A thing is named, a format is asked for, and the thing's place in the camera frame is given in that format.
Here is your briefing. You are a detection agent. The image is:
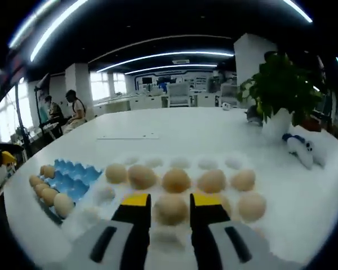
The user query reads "brown box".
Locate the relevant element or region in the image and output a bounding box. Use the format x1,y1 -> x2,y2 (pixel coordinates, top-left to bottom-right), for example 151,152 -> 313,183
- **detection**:
305,114 -> 332,132

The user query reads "white blue plush toy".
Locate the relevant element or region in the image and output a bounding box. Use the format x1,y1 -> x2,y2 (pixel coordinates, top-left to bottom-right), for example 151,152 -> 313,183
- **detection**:
281,133 -> 327,169

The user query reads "hanging display screen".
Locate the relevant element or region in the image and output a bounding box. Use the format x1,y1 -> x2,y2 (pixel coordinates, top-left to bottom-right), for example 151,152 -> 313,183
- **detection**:
0,47 -> 28,102

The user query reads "wall display board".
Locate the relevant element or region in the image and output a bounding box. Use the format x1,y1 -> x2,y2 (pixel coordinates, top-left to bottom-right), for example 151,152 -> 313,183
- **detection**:
134,71 -> 237,93

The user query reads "white office chair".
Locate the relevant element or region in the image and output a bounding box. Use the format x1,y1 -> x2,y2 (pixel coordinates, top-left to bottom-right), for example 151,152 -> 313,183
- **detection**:
221,84 -> 240,107
168,83 -> 191,107

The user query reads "single brown egg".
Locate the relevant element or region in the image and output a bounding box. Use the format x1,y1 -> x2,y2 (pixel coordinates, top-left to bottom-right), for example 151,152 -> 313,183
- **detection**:
153,193 -> 190,226

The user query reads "group of brown eggs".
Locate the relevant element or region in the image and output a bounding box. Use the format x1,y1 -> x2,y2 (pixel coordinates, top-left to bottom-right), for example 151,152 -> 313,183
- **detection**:
29,164 -> 75,219
105,164 -> 268,223

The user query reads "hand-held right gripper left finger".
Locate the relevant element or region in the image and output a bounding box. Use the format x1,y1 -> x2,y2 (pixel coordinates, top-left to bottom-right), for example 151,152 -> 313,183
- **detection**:
49,192 -> 152,270

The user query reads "green leafy plant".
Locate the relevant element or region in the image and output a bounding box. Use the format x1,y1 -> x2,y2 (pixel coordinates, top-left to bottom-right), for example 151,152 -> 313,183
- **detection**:
236,52 -> 326,126

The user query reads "white flat strip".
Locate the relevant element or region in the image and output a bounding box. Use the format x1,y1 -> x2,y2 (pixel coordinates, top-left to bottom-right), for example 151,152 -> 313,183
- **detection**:
97,134 -> 160,141

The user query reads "blue egg tray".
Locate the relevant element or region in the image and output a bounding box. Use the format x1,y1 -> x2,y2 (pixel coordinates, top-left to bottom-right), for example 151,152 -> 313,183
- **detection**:
30,159 -> 104,226

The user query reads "black support pole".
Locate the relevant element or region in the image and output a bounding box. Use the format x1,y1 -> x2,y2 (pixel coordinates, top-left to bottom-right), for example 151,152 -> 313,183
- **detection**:
15,84 -> 33,161

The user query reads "white foam egg holder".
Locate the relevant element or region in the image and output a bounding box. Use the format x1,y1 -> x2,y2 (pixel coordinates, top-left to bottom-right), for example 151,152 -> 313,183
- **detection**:
63,156 -> 274,254

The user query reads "black lamp stand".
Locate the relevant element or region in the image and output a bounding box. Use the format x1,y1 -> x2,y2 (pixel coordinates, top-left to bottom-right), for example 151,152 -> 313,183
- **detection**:
33,73 -> 53,133

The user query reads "grey plush toy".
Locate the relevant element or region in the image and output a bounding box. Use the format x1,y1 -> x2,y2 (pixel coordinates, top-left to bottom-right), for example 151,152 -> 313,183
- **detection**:
246,105 -> 264,126

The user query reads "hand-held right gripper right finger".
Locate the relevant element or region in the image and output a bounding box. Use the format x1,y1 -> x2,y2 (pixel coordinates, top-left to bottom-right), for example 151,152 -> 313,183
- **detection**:
189,192 -> 302,270

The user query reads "white cabinet row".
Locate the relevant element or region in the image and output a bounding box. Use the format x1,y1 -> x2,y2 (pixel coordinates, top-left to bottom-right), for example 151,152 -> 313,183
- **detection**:
92,94 -> 237,113

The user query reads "white plant pot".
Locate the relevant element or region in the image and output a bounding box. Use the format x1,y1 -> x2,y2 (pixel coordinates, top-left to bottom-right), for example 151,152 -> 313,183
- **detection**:
261,108 -> 295,144

